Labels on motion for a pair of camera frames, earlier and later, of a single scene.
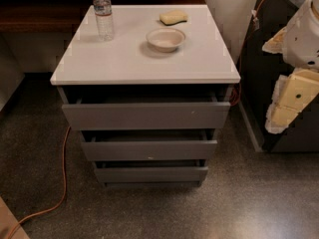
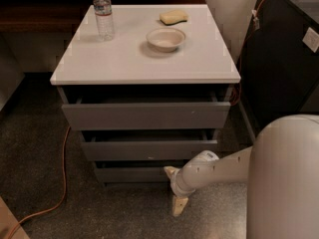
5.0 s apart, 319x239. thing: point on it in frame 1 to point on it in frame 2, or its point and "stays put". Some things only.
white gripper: [303, 43] to [178, 182]
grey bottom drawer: [150, 171] stays put
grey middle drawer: [146, 144] stays put
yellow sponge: [172, 17] stays put
